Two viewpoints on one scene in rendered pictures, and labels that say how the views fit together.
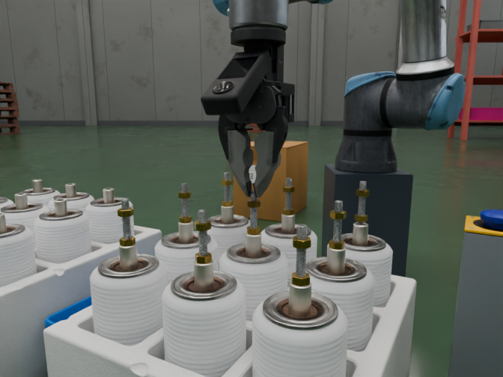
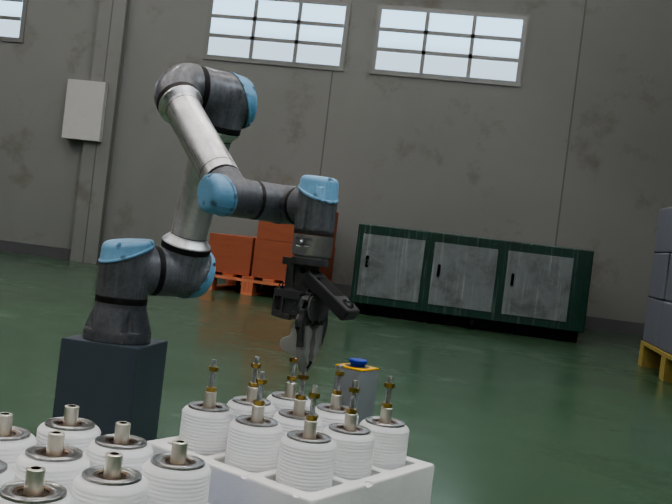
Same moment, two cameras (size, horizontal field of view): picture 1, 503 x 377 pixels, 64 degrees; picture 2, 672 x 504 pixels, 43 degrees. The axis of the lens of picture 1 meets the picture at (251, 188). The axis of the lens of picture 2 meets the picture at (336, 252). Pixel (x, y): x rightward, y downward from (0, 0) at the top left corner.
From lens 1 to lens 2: 1.60 m
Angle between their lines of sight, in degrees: 83
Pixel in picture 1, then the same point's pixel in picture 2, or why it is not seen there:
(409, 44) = (195, 225)
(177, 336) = (367, 459)
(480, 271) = (364, 391)
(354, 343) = not seen: hidden behind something
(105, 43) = not seen: outside the picture
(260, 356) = (393, 448)
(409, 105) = (186, 278)
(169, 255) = (278, 431)
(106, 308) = (330, 465)
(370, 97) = (151, 267)
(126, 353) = (352, 484)
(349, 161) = (125, 333)
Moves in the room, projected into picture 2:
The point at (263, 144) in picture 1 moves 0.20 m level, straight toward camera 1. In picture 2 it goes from (318, 334) to (424, 349)
